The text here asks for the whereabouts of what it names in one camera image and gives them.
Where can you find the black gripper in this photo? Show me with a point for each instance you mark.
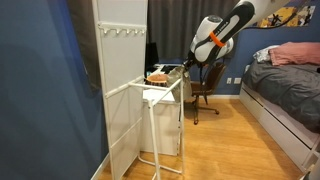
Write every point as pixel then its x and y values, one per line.
pixel 187 64

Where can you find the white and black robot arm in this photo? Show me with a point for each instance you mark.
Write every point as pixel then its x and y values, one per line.
pixel 213 38

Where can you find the white metal clothes rack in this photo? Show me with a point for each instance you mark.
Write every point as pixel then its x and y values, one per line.
pixel 121 29

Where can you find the brown office chair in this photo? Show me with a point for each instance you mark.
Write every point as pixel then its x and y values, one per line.
pixel 207 87

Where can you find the black computer monitor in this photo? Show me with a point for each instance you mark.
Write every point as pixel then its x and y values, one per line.
pixel 151 56

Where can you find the grey curtain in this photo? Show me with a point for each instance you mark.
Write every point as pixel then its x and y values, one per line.
pixel 173 23

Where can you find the white patterned pillow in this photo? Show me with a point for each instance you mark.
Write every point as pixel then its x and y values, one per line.
pixel 263 54

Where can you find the bed with grey duvet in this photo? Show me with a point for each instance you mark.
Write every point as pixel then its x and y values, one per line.
pixel 285 100

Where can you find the pink pillow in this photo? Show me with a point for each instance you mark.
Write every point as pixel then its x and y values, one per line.
pixel 296 53

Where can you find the white wall socket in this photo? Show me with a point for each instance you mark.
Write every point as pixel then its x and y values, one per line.
pixel 233 81

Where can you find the colourful wall poster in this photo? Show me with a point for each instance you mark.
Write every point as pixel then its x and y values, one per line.
pixel 282 17

